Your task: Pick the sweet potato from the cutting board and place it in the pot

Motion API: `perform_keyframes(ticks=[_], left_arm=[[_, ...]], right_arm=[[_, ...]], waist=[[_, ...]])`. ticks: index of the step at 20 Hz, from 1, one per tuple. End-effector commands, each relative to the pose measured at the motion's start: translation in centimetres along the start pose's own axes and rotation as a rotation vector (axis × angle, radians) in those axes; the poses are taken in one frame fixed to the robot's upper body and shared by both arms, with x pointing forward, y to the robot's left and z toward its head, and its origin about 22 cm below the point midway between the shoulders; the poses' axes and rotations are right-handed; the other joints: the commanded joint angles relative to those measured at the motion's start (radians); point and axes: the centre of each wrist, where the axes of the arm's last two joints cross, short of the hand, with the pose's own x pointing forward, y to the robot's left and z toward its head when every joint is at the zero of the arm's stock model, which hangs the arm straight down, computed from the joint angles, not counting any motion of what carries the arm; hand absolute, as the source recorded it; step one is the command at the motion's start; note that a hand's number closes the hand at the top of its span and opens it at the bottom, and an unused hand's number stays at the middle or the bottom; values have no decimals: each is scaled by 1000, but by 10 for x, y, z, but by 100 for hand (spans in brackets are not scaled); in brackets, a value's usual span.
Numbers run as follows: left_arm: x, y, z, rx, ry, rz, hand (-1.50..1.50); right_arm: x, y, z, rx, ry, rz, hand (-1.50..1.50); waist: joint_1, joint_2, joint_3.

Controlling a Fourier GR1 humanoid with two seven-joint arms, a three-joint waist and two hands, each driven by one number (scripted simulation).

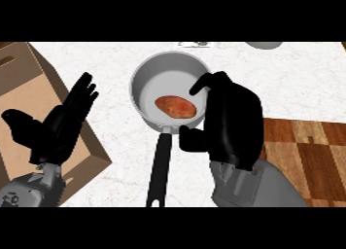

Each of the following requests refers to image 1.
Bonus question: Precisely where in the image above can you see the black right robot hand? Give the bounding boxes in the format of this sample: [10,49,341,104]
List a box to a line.
[177,70,265,172]

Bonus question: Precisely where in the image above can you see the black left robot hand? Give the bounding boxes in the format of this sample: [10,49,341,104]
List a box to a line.
[0,71,100,166]

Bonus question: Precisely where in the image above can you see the orange sweet potato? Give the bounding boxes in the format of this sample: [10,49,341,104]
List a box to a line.
[153,94,197,120]

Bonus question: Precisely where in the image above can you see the checkered wooden cutting board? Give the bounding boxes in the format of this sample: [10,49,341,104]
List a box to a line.
[258,118,346,208]

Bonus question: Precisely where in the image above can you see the open wooden drawer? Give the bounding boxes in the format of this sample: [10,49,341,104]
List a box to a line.
[0,42,113,207]

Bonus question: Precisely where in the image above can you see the grey round object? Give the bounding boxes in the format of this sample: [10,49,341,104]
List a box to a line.
[245,42,283,51]

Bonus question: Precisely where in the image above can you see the grey pot with black handle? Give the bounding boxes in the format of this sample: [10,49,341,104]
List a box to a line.
[128,51,214,208]

